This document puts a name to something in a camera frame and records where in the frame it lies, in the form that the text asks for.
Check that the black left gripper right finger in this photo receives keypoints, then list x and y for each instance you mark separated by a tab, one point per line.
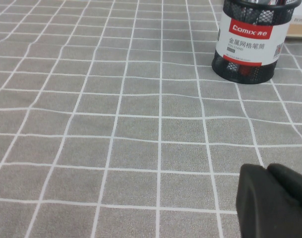
294	188

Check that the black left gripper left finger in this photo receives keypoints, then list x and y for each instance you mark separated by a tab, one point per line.
264	218

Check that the black mesh pen holder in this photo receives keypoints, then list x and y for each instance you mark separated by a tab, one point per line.
245	44

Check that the grey checked tablecloth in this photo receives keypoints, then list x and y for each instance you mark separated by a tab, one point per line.
116	124

